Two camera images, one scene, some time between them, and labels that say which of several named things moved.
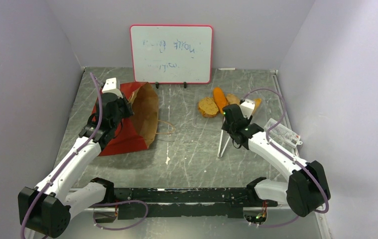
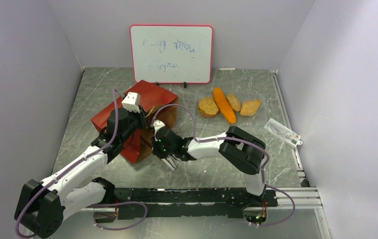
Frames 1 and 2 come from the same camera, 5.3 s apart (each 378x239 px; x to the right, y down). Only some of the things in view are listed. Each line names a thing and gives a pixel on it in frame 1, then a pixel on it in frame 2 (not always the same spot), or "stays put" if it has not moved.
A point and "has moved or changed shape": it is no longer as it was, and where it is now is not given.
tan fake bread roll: [232, 99] stays put
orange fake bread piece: [207, 107] stays put
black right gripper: [225, 127] → [157, 151]
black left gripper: [128, 112] → [141, 117]
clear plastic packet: [283, 133] stays put
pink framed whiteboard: [172, 54] stays put
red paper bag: [137, 131] has moved or changed shape
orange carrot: [220, 97] stays put
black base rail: [179, 203] stays put
